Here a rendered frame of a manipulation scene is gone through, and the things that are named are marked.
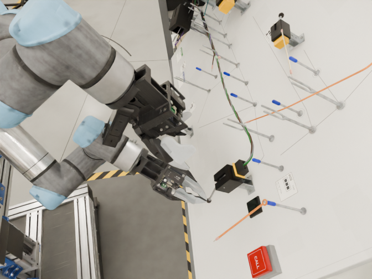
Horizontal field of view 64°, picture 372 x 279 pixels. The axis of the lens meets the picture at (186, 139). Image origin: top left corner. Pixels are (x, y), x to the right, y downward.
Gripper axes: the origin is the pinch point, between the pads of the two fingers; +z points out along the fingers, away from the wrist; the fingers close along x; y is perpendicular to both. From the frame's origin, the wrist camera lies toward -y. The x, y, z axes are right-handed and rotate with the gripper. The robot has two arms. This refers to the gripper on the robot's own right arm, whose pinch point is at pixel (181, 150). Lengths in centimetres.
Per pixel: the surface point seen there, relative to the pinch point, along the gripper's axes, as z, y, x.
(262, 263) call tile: 19.3, 4.9, -19.4
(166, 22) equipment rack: 23, -17, 97
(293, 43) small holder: 12.2, 27.6, 27.0
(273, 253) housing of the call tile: 20.8, 7.1, -17.7
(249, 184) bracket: 22.8, 5.0, 0.1
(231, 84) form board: 22.3, 6.6, 35.2
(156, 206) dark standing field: 101, -87, 51
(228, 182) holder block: 15.0, 2.7, -2.1
